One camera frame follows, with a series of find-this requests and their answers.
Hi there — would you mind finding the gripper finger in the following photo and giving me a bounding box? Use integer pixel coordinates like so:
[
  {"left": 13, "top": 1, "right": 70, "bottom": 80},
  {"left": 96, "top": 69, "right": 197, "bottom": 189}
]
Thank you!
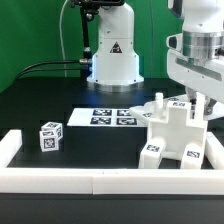
[
  {"left": 204, "top": 98, "right": 217, "bottom": 115},
  {"left": 185, "top": 87, "right": 197, "bottom": 104}
]

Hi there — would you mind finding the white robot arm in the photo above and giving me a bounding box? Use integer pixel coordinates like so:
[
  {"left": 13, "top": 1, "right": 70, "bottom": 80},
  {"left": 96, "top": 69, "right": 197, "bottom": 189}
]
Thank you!
[{"left": 87, "top": 0, "right": 224, "bottom": 104}]

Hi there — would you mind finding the white marker tag sheet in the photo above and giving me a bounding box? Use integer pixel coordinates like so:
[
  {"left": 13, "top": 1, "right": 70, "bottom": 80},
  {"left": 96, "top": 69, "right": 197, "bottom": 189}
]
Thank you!
[{"left": 67, "top": 108, "right": 144, "bottom": 127}]

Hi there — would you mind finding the white chair seat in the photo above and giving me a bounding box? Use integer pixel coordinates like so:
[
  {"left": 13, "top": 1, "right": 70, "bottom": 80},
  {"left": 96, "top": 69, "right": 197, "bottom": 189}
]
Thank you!
[{"left": 147, "top": 93, "right": 208, "bottom": 160}]

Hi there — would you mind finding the white chair back piece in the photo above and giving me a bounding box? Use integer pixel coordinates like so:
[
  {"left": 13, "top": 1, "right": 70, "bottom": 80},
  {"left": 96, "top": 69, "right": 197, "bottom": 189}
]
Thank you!
[{"left": 129, "top": 94, "right": 224, "bottom": 125}]

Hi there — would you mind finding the white U-shaped fence wall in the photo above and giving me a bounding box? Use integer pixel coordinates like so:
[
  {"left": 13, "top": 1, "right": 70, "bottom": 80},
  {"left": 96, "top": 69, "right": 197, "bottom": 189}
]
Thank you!
[{"left": 0, "top": 130, "right": 224, "bottom": 195}]

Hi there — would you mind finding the black cable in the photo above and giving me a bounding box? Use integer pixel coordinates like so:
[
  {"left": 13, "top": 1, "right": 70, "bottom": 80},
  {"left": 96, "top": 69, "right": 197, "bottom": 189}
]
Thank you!
[{"left": 14, "top": 59, "right": 92, "bottom": 81}]

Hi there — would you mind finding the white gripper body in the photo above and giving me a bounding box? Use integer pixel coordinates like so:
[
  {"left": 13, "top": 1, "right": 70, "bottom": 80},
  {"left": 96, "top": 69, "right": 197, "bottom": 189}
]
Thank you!
[{"left": 165, "top": 33, "right": 224, "bottom": 105}]

